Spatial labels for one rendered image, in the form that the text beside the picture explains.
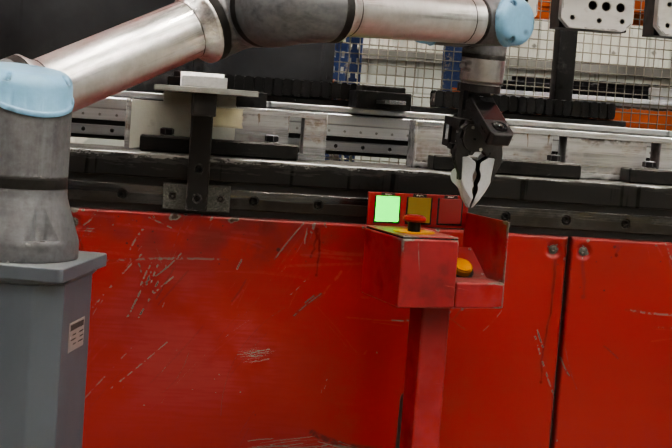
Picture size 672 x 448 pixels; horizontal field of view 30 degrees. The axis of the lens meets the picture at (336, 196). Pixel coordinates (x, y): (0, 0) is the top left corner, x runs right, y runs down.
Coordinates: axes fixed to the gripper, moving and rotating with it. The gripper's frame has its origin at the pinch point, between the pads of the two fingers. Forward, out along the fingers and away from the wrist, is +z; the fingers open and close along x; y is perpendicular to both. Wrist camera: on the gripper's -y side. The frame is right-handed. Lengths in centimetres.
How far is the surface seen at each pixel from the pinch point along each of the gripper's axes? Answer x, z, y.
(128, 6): 40, -25, 102
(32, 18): 61, -20, 107
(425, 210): 3.9, 3.7, 9.7
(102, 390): 55, 44, 32
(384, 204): 12.0, 2.9, 9.8
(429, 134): -7.1, -7.4, 34.0
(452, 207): -1.5, 3.0, 9.8
